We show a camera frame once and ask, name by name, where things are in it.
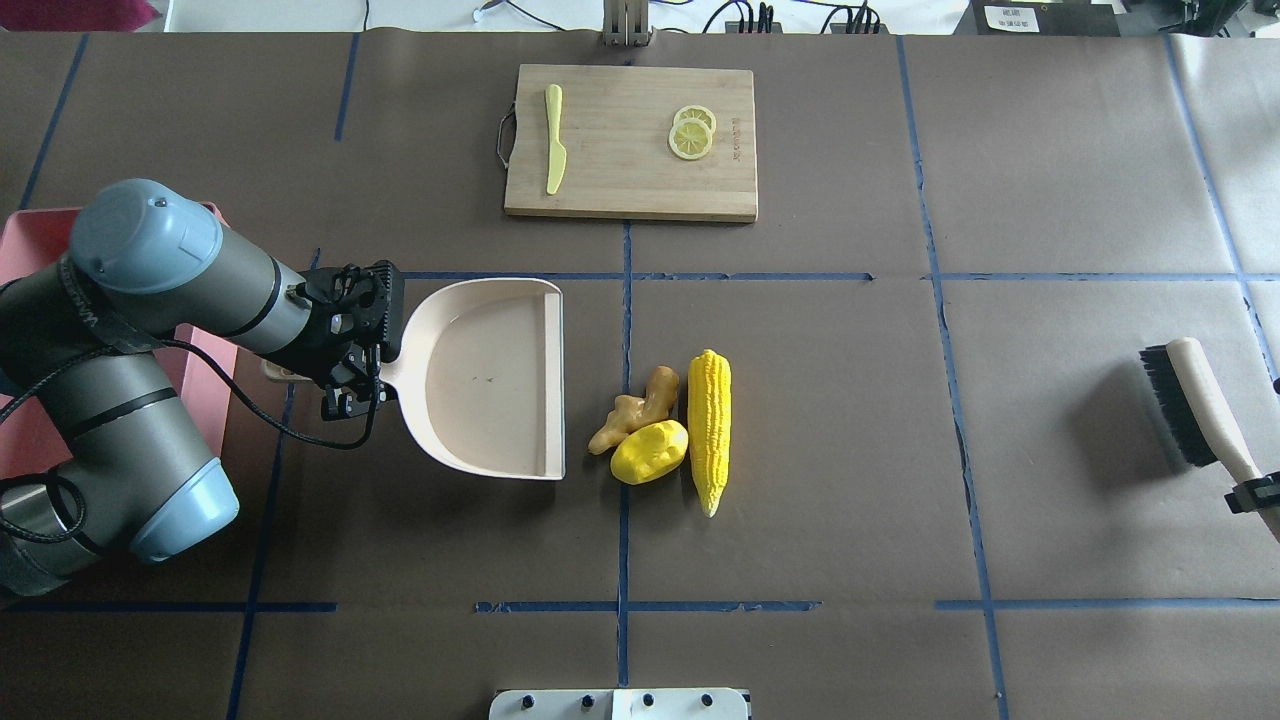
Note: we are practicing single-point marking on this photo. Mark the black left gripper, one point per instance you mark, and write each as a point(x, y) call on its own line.
point(322, 345)

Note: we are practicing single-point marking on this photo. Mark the magenta cloth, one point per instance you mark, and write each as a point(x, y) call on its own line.
point(77, 16)

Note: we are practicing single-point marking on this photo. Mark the pink plastic bin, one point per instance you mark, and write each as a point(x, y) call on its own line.
point(34, 239)

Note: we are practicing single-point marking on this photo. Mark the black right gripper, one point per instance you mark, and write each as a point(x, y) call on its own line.
point(1256, 495)

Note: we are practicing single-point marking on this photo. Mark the bamboo cutting board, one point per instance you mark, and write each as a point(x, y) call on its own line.
point(615, 125)

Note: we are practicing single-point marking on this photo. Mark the black power box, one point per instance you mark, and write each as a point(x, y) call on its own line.
point(1041, 18)

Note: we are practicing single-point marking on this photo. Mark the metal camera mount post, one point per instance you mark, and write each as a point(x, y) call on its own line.
point(626, 23)

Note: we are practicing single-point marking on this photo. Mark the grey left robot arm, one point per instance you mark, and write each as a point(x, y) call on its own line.
point(80, 336)

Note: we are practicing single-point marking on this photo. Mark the beige plastic dustpan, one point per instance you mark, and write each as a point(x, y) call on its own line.
point(480, 377)

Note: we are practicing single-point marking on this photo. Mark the upper lemon slice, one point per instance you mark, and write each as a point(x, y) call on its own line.
point(696, 112)

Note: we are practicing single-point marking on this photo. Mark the yellow toy corn cob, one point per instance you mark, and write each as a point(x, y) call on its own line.
point(709, 420)

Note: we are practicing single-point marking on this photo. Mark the tan toy ginger root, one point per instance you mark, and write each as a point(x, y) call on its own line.
point(630, 413)

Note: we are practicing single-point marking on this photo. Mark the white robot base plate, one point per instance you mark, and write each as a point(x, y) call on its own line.
point(622, 703)

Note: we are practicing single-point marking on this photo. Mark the white hand brush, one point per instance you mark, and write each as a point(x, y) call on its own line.
point(1200, 421)

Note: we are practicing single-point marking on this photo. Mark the yellow-green plastic knife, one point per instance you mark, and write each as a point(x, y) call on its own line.
point(557, 152)

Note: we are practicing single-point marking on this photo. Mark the yellow toy potato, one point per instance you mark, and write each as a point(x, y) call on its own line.
point(650, 453)

